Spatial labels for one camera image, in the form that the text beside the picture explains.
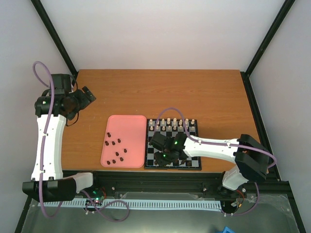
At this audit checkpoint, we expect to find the pink plastic tray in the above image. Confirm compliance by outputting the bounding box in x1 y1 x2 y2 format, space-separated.
101 115 147 168

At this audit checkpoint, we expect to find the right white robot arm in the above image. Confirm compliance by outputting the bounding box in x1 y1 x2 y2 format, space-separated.
149 132 269 192

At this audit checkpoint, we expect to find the black frame post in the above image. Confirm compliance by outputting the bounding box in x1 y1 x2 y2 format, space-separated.
244 0 296 76
31 0 78 78

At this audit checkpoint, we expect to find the light blue cable duct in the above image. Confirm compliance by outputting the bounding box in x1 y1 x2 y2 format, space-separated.
44 198 222 212

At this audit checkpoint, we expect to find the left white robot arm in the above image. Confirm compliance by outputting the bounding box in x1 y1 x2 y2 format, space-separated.
22 74 101 202

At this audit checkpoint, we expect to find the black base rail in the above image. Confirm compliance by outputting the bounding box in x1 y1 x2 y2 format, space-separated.
72 170 291 202

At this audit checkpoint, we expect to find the left black frame post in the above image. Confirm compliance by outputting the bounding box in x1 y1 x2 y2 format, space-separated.
31 0 78 78

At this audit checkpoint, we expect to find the right black frame post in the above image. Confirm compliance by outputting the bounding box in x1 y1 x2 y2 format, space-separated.
244 0 296 76

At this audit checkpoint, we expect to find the blue object at bottom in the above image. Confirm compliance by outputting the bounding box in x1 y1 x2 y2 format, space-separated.
217 227 235 233

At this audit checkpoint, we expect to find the black white chess board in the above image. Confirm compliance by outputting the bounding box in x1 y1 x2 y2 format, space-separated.
144 118 202 170

